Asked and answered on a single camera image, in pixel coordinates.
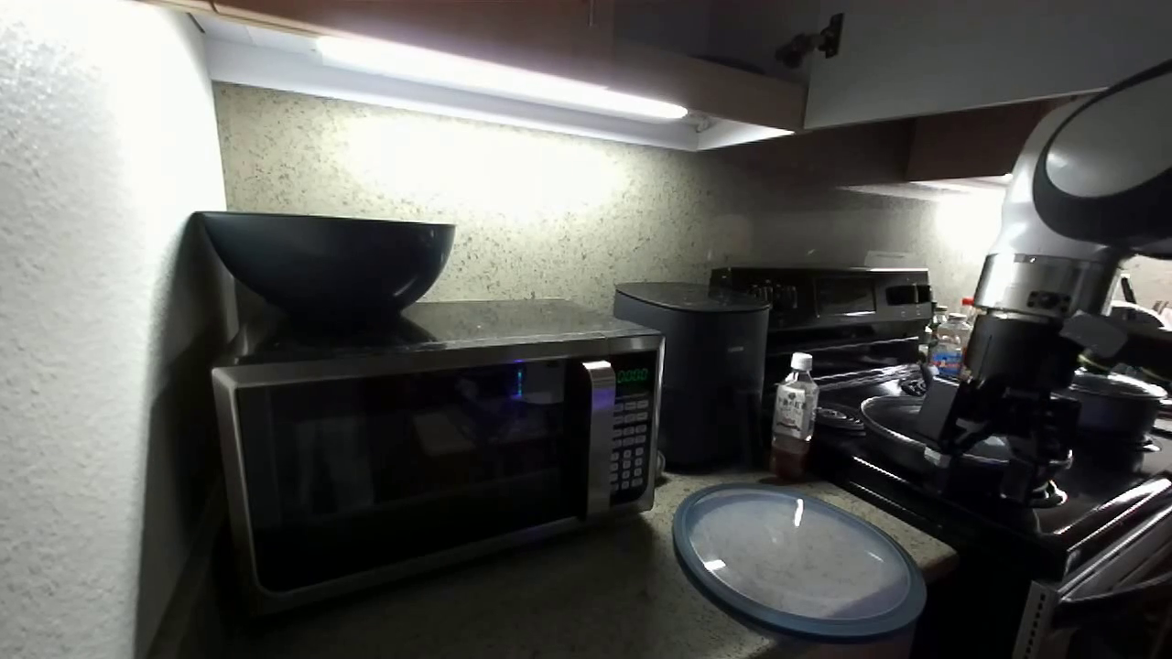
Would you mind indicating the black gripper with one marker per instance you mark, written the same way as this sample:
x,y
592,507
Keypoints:
x,y
1010,366

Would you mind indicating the glass lid with blue rim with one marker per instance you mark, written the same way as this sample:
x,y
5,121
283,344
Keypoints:
x,y
792,560

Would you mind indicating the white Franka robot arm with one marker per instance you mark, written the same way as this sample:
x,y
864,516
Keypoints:
x,y
1039,157

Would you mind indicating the black pot with lid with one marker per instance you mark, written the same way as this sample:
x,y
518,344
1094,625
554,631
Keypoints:
x,y
1117,421

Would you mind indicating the under cabinet light strip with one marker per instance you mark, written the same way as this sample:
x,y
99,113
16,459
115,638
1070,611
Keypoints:
x,y
940,187
488,74

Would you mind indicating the wooden cabinet beside hood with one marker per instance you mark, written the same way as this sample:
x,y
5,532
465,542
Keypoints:
x,y
966,145

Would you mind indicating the open cabinet door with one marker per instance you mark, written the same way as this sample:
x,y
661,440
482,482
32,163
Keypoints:
x,y
974,47

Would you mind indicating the clear bottle with blue label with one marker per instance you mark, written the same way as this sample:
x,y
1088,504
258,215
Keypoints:
x,y
950,349

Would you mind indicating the black frying pan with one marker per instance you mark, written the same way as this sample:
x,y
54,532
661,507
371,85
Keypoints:
x,y
890,421

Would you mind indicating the black kitchen stove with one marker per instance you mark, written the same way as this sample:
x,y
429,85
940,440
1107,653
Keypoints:
x,y
842,304

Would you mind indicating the clear plastic water bottle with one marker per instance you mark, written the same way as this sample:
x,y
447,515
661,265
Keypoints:
x,y
796,415

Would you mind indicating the stainless steel microwave oven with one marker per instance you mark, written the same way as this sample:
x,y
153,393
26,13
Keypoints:
x,y
416,464

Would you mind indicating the dark blue bowl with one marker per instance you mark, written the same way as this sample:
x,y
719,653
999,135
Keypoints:
x,y
324,262

